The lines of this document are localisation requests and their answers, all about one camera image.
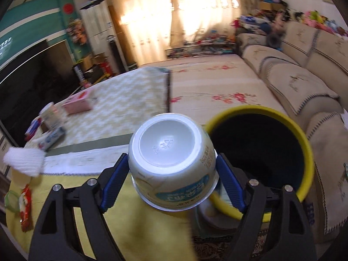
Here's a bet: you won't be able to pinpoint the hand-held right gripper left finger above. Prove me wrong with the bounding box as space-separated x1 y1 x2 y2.
28 154 131 261

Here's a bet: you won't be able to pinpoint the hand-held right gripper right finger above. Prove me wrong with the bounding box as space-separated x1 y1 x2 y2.
216 154 317 261

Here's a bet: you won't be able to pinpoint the white plastic bowl blue label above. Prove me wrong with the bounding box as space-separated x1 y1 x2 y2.
128 113 220 211

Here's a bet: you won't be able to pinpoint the yellow trash bin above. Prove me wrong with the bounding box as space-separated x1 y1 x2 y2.
204 105 316 221

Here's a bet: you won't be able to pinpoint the patterned rug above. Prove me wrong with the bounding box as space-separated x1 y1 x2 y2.
190 217 272 261

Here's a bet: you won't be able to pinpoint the yellow tablecloth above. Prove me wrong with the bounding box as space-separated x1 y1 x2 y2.
5 169 196 261

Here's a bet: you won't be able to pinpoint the chevron patterned blanket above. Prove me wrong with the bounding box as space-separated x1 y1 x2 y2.
24 67 172 174

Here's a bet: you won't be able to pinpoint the pink tissue box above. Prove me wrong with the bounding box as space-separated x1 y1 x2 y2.
62 91 94 114

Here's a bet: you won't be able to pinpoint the red snack wrapper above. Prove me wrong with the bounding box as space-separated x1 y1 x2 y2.
18 184 34 233

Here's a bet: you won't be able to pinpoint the red and blue packet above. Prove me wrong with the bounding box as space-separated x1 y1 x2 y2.
24 118 44 142

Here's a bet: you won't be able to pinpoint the floral beige mat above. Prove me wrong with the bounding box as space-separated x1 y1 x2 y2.
140 53 289 131

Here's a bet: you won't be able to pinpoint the pile of boxes and bottles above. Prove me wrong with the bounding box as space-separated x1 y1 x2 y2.
72 53 112 85

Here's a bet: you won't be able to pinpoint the black flat television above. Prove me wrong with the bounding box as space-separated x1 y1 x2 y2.
0 39 79 147

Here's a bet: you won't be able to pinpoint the beige sofa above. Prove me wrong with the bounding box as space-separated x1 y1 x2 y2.
235 20 348 237

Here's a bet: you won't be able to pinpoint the black tower fan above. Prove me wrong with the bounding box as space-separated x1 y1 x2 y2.
107 35 128 74

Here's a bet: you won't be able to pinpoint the cluttered glass coffee table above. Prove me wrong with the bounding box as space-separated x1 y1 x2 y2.
166 42 236 59

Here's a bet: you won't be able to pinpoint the grey round cushion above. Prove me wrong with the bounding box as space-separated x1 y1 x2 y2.
265 31 284 51

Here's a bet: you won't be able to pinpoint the artificial flower bunch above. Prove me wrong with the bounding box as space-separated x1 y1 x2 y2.
67 19 89 45

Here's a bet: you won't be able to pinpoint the white refrigerator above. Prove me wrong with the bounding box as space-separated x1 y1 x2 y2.
79 0 116 57

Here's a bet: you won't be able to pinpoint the pile of clothes and bags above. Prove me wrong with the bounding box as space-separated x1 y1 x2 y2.
235 8 289 36

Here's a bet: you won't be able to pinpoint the beige curtains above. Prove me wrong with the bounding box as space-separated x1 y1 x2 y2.
105 0 267 66

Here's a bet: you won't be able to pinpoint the pile of plush toys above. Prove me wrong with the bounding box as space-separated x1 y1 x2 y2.
288 9 348 37

